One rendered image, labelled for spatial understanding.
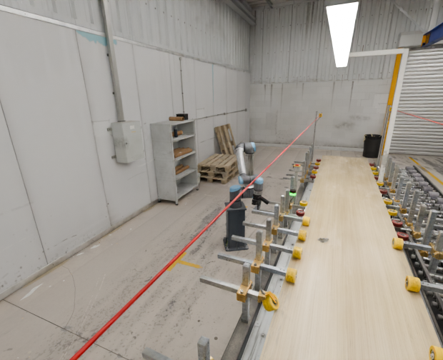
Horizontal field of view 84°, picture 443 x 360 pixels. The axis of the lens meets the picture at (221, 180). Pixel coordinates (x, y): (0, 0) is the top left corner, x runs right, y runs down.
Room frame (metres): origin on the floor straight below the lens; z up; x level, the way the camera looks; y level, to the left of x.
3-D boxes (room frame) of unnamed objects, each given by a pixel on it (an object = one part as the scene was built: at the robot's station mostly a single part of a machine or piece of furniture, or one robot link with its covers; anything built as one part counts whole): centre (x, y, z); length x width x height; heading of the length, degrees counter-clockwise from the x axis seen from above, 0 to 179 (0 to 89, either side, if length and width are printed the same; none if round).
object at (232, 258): (1.35, -0.19, 0.95); 0.50 x 0.04 x 0.04; 65
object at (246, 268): (1.15, -0.13, 0.87); 0.03 x 0.03 x 0.48; 65
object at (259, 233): (1.38, -0.24, 0.94); 0.03 x 0.03 x 0.48; 65
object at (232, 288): (1.16, -0.03, 0.95); 0.36 x 0.03 x 0.03; 65
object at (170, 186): (4.90, 0.90, 0.78); 0.90 x 0.45 x 1.55; 157
